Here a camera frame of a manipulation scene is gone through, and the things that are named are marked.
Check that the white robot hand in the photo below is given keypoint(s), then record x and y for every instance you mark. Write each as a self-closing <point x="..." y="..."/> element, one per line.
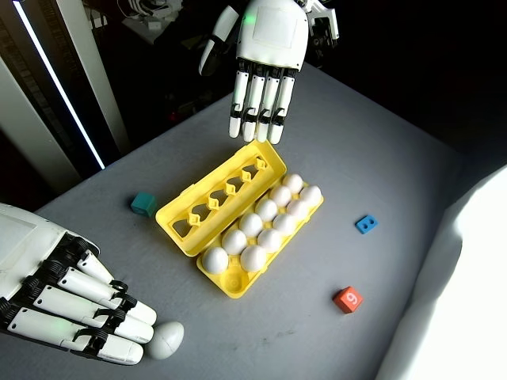
<point x="35" y="269"/>
<point x="273" y="35"/>

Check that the white toy egg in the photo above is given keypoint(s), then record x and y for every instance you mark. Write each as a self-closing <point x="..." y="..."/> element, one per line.
<point x="280" y="195"/>
<point x="284" y="224"/>
<point x="250" y="224"/>
<point x="216" y="260"/>
<point x="270" y="240"/>
<point x="293" y="183"/>
<point x="253" y="258"/>
<point x="234" y="241"/>
<point x="266" y="210"/>
<point x="311" y="195"/>
<point x="168" y="338"/>
<point x="298" y="209"/>

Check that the yellow egg carton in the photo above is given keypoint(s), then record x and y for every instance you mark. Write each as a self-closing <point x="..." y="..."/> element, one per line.
<point x="233" y="283"/>

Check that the grey table cloth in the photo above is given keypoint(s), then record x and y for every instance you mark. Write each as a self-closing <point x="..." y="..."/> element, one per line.
<point x="317" y="138"/>

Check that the teal cube block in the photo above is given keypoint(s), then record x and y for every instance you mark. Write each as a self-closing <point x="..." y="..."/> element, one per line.
<point x="143" y="204"/>

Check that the white background equipment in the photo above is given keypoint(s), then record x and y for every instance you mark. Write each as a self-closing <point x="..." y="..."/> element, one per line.
<point x="146" y="16"/>

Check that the white LED light strip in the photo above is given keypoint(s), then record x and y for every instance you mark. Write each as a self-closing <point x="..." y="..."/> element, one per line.
<point x="59" y="85"/>

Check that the blue block with two holes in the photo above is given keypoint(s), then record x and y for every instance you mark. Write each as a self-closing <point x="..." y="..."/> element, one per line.
<point x="366" y="224"/>

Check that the red numbered cube block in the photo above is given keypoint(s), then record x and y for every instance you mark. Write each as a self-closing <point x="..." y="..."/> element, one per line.
<point x="348" y="299"/>

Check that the white backdrop sheet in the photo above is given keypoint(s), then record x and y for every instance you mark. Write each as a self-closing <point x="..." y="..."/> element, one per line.
<point x="475" y="297"/>

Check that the wide white frame panel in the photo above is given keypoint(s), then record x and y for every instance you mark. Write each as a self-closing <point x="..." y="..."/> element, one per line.
<point x="24" y="130"/>

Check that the white frame beam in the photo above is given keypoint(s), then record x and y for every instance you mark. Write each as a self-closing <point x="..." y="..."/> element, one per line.
<point x="95" y="71"/>

